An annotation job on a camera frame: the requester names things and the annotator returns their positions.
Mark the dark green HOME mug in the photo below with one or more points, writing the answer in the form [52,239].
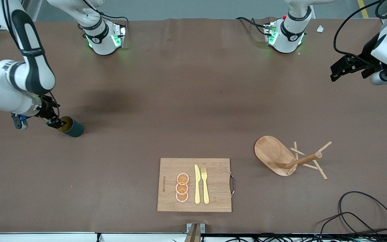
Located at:
[76,129]

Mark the yellow plastic knife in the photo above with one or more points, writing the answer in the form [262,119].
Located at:
[197,188]

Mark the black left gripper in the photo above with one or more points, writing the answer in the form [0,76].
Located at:
[367,57]

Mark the wooden mug tree rack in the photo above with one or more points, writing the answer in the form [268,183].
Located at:
[274,154]

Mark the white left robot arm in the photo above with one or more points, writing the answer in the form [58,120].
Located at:
[291,33]

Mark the metal and wood bracket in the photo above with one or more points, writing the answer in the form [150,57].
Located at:
[195,232]

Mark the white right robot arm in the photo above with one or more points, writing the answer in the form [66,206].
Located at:
[35,74]

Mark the white paper scrap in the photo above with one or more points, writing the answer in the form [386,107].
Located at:
[320,29]

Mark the wooden cutting board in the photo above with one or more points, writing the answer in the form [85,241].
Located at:
[213,201]

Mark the yellow plastic fork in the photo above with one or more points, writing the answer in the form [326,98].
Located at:
[206,191]

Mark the aluminium table edge rail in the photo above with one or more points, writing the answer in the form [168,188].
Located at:
[45,238]

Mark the plastic orange slice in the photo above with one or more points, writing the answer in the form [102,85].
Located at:
[181,189]
[182,178]
[181,197]

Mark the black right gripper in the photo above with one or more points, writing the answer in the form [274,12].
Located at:
[46,109]

